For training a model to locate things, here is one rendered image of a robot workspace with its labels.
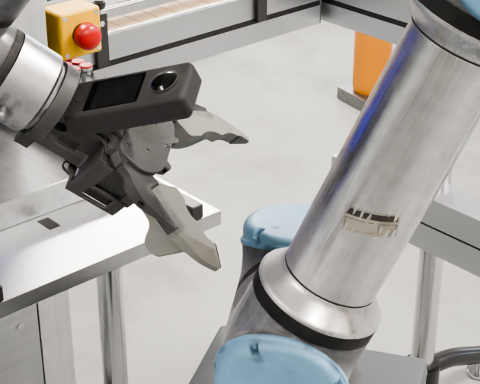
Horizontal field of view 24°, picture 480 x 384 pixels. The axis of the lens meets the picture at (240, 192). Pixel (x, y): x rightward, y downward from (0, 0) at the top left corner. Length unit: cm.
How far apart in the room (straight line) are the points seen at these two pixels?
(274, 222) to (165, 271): 190
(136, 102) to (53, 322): 98
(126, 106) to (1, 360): 97
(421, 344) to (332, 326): 144
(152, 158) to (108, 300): 118
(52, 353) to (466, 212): 81
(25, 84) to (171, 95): 12
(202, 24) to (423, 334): 81
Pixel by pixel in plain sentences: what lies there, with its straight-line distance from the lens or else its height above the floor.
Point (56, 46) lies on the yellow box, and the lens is 168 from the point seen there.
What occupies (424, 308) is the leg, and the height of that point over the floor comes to 29.
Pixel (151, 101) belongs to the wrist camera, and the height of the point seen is 119.
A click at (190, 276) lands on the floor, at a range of 294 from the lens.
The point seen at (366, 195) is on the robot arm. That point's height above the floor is 114.
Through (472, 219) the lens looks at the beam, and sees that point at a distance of 212.
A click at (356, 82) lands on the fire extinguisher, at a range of 397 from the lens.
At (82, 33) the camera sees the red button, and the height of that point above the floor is 101.
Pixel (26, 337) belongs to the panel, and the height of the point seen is 51.
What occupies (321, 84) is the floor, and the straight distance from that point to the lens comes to 418.
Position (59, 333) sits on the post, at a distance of 187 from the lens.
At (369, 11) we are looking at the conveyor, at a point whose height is 89.
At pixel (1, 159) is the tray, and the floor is 88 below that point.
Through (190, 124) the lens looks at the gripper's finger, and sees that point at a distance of 101.
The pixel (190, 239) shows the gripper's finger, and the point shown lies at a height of 107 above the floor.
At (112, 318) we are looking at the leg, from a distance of 214.
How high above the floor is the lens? 154
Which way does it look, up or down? 27 degrees down
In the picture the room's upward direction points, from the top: straight up
